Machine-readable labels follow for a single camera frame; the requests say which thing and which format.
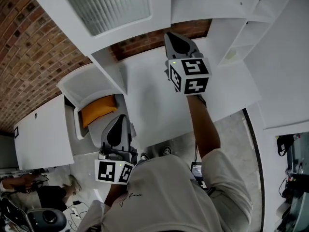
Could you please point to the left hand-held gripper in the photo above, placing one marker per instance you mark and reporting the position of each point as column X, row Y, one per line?
column 103, row 170

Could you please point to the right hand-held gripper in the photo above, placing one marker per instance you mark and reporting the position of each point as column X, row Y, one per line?
column 193, row 76

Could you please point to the white cubby shelf unit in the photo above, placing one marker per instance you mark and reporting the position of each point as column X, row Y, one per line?
column 205, row 8

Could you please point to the white cabinet door ribbed glass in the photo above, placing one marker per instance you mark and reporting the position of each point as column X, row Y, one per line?
column 159, row 4

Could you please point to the person's right forearm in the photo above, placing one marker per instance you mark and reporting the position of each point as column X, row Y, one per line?
column 205, row 129

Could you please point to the person's left forearm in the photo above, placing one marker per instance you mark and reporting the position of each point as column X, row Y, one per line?
column 116, row 194

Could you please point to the white desk with drawers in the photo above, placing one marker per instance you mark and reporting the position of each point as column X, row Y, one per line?
column 154, row 93

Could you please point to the long white desk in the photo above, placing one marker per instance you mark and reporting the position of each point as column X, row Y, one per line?
column 43, row 134

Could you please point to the orange cushion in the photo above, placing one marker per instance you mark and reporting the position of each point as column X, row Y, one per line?
column 99, row 109

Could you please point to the person's left shoe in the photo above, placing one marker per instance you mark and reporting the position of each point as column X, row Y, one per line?
column 144, row 156

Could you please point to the person's shoe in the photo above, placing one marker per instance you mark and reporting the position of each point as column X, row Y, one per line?
column 144, row 156
column 167, row 150

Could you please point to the person's grey trousers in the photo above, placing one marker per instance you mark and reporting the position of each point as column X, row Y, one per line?
column 140, row 162

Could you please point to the pale green cup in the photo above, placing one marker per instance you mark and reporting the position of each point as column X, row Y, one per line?
column 231, row 54

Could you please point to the person's right shoe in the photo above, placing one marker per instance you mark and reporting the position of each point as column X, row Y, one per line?
column 167, row 150

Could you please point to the white office chair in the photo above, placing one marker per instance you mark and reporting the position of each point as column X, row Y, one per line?
column 79, row 86

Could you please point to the person's white shirt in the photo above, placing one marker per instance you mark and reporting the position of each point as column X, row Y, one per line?
column 169, row 197

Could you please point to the black screen device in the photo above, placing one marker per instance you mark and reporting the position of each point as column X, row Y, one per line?
column 197, row 170

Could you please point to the black square sticker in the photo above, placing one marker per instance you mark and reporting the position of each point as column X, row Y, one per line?
column 16, row 132

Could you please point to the black hanging bag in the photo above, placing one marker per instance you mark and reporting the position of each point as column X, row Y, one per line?
column 285, row 145

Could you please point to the dark framed glass window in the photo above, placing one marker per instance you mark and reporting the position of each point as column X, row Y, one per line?
column 300, row 178

